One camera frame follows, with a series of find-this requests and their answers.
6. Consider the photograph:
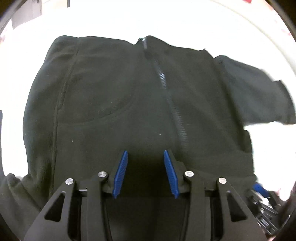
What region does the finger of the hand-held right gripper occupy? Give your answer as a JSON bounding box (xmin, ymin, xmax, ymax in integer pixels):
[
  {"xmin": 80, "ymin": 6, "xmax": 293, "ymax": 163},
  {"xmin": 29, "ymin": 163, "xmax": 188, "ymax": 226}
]
[
  {"xmin": 252, "ymin": 183, "xmax": 281, "ymax": 202},
  {"xmin": 246, "ymin": 190, "xmax": 264, "ymax": 210}
]

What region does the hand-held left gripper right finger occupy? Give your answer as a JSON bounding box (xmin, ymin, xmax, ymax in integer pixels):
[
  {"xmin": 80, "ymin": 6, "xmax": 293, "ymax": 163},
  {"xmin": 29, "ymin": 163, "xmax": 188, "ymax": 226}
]
[{"xmin": 164, "ymin": 150, "xmax": 269, "ymax": 241}]

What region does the grey brown door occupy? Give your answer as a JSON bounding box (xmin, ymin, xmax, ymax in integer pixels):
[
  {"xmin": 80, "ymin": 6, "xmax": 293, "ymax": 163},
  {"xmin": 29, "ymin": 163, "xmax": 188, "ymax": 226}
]
[{"xmin": 11, "ymin": 0, "xmax": 44, "ymax": 29}]

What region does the blue checkered printed blanket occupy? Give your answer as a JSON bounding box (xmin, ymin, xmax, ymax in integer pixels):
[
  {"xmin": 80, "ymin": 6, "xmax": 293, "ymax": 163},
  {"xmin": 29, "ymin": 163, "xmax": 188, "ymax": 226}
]
[{"xmin": 0, "ymin": 0, "xmax": 296, "ymax": 200}]

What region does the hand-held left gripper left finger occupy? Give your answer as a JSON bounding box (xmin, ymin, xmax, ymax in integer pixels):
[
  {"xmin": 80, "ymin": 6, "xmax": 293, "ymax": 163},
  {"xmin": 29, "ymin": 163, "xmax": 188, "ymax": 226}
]
[{"xmin": 23, "ymin": 150, "xmax": 128, "ymax": 241}]

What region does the black zip fleece jacket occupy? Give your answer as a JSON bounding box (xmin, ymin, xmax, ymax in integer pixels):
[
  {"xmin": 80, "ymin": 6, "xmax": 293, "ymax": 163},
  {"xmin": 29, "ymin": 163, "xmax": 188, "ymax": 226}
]
[{"xmin": 0, "ymin": 35, "xmax": 296, "ymax": 241}]

